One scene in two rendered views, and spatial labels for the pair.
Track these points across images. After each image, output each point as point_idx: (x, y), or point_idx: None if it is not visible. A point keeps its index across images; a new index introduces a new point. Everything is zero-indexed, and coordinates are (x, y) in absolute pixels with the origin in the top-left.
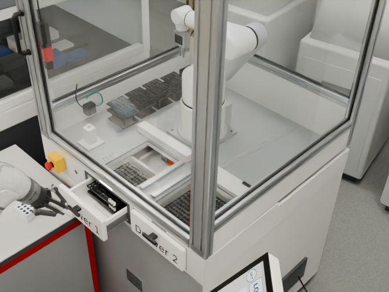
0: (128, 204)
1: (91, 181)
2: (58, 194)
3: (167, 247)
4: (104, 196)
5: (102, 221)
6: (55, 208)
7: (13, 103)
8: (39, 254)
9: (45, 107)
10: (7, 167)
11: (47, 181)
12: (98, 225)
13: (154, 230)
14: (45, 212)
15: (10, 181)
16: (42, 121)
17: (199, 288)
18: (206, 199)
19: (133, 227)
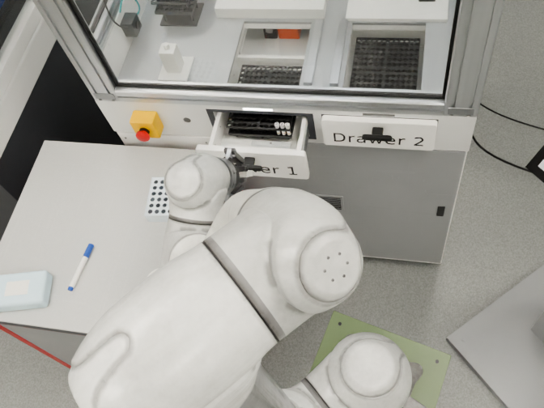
0: (311, 113)
1: (221, 117)
2: (238, 157)
3: (403, 133)
4: (264, 125)
5: (303, 155)
6: (241, 177)
7: (1, 86)
8: None
9: (95, 54)
10: (199, 159)
11: (143, 158)
12: (295, 163)
13: (375, 123)
14: (235, 190)
15: (217, 176)
16: (94, 80)
17: (460, 157)
18: (494, 29)
19: (328, 139)
